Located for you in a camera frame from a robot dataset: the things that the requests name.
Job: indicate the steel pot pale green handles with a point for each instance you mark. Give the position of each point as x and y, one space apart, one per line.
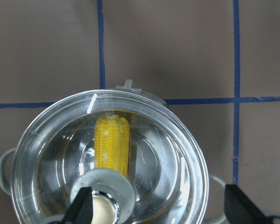
112 193

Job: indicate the glass pot lid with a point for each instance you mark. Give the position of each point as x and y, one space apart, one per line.
56 154

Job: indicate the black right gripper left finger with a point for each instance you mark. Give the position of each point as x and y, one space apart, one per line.
81 209

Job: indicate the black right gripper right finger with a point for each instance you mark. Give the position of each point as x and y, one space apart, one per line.
239 209

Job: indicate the yellow corn cob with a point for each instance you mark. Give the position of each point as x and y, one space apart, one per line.
111 143

